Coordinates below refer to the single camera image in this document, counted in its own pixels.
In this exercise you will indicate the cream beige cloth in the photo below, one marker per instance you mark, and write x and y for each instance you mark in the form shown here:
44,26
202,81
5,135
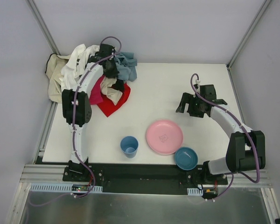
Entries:
110,93

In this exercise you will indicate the magenta pink cloth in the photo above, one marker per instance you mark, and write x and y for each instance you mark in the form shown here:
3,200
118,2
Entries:
95,96

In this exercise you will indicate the right cable duct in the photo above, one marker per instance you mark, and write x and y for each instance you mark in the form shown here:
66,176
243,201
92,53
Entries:
201,192

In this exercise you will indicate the black printed cloth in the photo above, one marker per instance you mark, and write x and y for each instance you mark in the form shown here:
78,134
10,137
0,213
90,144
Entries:
119,85

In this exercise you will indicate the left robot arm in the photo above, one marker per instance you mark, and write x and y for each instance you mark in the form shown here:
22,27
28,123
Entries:
80,77

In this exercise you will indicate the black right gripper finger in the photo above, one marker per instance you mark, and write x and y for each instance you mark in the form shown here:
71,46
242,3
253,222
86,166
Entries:
181,107
186,98

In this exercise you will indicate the aluminium frame rail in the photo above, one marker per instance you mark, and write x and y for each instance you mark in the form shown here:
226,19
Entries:
42,173

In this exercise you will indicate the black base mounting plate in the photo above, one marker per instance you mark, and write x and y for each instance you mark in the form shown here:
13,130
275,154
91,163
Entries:
141,179

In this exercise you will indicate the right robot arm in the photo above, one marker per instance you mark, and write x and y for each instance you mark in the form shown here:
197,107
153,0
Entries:
246,151

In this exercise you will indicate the cable duct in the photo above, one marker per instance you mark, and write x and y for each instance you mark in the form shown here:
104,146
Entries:
201,192
65,188

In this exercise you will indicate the beige tote bag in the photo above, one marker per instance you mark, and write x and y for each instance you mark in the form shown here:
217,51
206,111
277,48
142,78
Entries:
53,71

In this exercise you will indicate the pink plate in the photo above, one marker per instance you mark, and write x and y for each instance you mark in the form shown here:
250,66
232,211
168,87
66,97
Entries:
164,137

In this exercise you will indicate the dark blue bowl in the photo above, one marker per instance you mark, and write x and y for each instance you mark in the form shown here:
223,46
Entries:
186,158

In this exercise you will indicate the left cable duct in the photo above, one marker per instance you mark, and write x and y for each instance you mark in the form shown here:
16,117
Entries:
65,188

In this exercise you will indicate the light blue cup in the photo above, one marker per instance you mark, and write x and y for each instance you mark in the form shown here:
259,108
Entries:
129,146

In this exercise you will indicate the white cloth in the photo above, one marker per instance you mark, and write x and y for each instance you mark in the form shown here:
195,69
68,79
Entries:
76,64

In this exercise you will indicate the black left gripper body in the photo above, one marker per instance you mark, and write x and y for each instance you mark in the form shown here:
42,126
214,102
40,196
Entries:
111,70

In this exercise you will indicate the grey-blue cloth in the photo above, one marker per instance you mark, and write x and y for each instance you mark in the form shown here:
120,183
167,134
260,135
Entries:
126,66

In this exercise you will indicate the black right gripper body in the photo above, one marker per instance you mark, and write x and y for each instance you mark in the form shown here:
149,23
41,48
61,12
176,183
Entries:
189,105

